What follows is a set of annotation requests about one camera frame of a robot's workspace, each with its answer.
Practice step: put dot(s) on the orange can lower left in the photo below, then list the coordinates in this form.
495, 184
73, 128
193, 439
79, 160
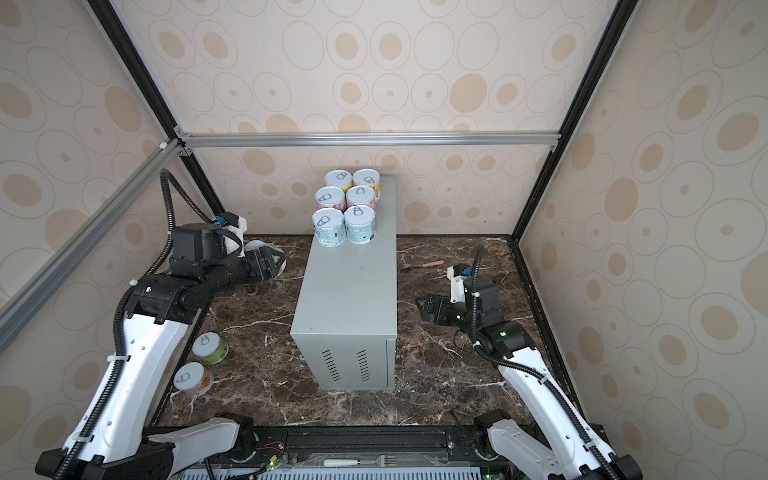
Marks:
193, 378

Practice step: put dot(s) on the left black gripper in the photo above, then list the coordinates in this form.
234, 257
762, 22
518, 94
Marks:
262, 269

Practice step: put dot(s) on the grey green can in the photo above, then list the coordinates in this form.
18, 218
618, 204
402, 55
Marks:
360, 224

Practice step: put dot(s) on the pink handled tool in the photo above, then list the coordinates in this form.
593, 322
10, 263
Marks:
426, 265

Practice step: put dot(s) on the pink can front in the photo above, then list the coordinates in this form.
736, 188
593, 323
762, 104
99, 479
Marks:
331, 197

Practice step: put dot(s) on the white can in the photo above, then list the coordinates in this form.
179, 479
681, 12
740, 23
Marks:
329, 225

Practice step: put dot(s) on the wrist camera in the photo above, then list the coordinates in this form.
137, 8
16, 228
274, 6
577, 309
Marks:
232, 228
457, 275

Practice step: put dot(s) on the pink can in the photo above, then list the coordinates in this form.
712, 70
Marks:
331, 197
361, 195

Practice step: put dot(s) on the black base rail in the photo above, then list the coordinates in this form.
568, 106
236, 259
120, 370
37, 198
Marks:
360, 447

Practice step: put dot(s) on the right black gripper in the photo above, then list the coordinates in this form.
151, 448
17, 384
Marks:
434, 299

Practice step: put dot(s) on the white handled fork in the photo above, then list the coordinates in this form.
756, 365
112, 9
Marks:
382, 461

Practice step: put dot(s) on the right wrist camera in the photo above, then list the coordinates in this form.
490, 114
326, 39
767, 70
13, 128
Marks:
457, 275

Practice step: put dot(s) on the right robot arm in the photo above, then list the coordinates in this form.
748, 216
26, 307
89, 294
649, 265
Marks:
566, 446

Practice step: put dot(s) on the grey metal cabinet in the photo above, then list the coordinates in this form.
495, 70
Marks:
345, 322

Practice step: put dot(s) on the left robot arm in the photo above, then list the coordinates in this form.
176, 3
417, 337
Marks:
150, 321

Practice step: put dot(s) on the diagonal aluminium bar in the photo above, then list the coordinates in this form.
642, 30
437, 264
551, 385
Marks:
36, 292

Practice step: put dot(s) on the horizontal aluminium bar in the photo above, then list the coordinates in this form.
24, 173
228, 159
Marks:
370, 139

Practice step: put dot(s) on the yellow can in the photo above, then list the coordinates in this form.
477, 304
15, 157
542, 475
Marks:
368, 177
339, 178

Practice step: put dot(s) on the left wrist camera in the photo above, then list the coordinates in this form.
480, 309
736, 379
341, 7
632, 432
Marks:
232, 228

